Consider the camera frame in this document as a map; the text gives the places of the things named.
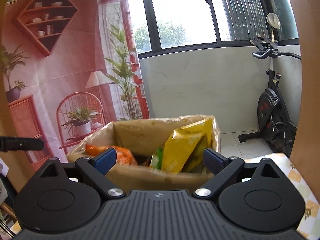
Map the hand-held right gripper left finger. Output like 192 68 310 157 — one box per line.
37 147 126 200

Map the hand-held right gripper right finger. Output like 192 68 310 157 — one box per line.
192 147 282 200

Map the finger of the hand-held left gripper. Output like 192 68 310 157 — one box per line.
0 135 45 152

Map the orange snack packet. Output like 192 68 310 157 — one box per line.
85 144 138 166

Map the yellow snack packet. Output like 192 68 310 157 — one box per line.
161 117 213 173

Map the cardboard box with plastic liner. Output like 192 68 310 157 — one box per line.
66 115 222 193

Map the green snack packet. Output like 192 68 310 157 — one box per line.
149 147 164 169

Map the black exercise bike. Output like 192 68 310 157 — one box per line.
238 36 302 156

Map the printed pink room backdrop cloth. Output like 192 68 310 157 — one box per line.
0 0 150 166

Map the checkered floral tablecloth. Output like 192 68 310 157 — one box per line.
244 152 320 239

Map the black framed window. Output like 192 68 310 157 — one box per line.
95 0 300 55

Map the white bag on stick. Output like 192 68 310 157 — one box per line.
266 13 281 29

